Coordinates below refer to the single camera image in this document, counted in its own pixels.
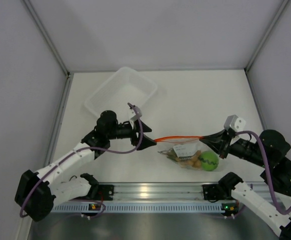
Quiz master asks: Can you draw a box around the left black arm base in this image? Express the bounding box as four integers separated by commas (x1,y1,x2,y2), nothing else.
94,184,115,202

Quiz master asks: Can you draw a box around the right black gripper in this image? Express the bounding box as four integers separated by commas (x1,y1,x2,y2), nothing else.
199,128,270,168

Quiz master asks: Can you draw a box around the fake green avocado half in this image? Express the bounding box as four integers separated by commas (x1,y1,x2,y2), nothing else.
199,150,219,172

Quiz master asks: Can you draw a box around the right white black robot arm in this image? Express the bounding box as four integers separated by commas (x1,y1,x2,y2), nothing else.
199,129,291,240

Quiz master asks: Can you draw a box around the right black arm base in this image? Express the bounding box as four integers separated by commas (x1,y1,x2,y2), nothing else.
202,184,225,203

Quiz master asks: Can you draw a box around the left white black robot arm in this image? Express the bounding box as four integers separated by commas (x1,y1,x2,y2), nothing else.
14,105,157,222

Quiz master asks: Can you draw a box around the fake longan fruit bunch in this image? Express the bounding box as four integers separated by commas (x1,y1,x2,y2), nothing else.
158,148,202,170

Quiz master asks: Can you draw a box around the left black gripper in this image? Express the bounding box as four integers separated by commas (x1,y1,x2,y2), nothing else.
107,118,157,150

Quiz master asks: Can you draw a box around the white slotted cable duct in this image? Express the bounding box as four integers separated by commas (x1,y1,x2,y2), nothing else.
52,202,227,213

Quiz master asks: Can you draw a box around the clear zip top bag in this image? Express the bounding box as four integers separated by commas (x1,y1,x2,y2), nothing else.
155,135,220,172

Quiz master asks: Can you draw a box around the white plastic mesh basket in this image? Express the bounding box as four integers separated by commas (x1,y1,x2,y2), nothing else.
84,67,158,118

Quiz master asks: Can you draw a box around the aluminium mounting rail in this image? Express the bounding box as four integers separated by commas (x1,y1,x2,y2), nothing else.
95,181,269,202

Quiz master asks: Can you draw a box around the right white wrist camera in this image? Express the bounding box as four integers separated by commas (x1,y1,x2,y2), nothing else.
223,114,246,133

